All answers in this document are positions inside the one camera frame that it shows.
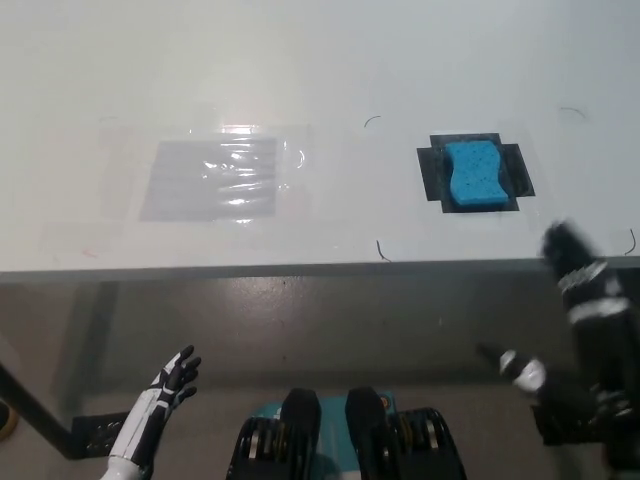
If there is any white and black left hand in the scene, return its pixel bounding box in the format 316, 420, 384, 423
108, 344, 203, 464

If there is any black right hand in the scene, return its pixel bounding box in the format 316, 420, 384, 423
477, 218, 640, 437

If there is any blue wavy sponge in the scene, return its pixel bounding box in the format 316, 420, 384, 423
443, 140, 507, 208

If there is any black and teal robot torso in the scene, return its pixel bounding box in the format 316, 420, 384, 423
225, 386, 469, 480

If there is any black tape marked spot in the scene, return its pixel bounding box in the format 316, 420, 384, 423
416, 131, 537, 215

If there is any black table leg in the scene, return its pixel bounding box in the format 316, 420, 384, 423
0, 359, 84, 459

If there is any yellow round object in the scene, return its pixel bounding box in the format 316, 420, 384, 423
0, 401, 20, 442

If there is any grey taped patch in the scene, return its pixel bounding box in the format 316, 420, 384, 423
138, 137, 279, 222

